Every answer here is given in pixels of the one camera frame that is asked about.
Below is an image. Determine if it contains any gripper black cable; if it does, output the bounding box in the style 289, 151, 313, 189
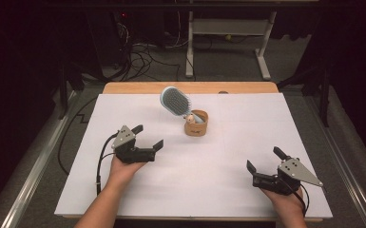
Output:
95, 132, 120, 197
284, 180, 311, 219

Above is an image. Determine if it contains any long black floor cable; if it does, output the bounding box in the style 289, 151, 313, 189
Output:
57, 96, 100, 177

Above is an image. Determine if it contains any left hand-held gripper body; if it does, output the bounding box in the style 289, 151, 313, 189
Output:
110, 124, 157, 164

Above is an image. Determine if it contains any person's left hand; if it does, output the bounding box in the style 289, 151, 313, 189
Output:
106, 154, 147, 188

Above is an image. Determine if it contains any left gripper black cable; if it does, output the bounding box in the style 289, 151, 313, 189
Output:
95, 132, 120, 197

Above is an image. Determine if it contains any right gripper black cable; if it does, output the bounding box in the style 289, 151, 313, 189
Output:
284, 180, 311, 219

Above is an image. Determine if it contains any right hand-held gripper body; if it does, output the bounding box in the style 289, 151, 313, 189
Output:
252, 157, 324, 197

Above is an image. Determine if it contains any white metal stand frame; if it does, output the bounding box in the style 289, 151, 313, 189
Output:
184, 10, 272, 82

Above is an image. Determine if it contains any white board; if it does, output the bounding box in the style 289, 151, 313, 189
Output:
53, 92, 334, 219

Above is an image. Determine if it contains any tangle of floor cables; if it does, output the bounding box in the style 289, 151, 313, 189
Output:
113, 11, 192, 82

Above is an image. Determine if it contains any black metal stand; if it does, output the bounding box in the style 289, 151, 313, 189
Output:
277, 56, 335, 128
58, 62, 86, 121

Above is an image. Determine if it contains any dark computer tower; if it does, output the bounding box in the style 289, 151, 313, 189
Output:
87, 10, 131, 68

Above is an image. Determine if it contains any light blue hairbrush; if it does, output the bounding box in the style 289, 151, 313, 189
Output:
159, 85, 205, 124

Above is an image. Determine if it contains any aluminium floor rail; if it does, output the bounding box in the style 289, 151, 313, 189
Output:
303, 94, 366, 228
0, 89, 78, 228

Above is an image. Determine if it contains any wooden holder cup with figurine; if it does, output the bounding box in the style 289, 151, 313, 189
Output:
183, 109, 210, 138

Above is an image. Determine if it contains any person's right hand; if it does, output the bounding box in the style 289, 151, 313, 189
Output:
260, 185, 306, 220

